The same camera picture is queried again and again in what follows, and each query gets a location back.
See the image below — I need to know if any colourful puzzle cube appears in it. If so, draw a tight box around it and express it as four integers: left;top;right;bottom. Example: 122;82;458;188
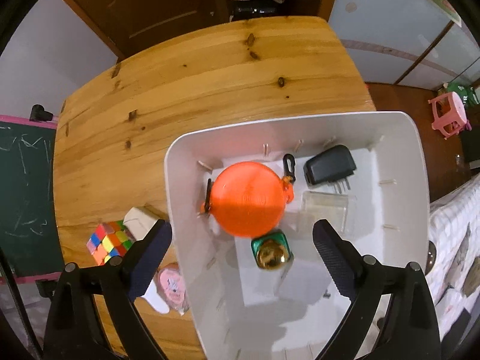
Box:
86;220;134;266

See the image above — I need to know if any clear plastic box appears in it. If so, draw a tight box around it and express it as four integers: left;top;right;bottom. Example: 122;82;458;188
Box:
298;191;356;235

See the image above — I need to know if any green bottle gold cap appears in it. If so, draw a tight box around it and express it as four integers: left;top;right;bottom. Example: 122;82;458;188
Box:
250;230;293;271

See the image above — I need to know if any black power adapter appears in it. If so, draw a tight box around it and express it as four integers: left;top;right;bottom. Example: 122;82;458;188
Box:
304;145;357;193

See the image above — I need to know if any orange round case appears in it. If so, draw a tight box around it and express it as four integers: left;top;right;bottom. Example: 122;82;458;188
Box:
200;154;296;238

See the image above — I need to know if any white plastic storage bin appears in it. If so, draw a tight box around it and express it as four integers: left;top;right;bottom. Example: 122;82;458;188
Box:
164;111;430;359

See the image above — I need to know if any white charger block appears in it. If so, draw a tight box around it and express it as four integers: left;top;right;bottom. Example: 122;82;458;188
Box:
239;258;331;306

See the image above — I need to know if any white card sleeve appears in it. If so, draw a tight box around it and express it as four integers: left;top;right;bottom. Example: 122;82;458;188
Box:
142;279;170;314

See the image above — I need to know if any pink round tape dispenser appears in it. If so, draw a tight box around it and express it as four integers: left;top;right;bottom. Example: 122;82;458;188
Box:
156;262;190;315

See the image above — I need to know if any checked white blanket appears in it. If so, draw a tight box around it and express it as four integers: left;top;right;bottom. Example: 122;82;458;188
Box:
426;176;479;337

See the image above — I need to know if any pink plastic stool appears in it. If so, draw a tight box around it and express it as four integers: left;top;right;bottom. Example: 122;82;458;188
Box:
428;92;472;140

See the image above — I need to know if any sliding wardrobe door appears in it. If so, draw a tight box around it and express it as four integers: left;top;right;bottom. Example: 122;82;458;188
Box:
329;0;479;89

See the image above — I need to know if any brown wooden door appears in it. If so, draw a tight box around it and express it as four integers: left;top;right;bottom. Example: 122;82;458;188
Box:
64;0;229;59

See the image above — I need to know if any green chalkboard pink frame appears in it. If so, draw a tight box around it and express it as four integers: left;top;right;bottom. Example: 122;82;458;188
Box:
0;115;64;281

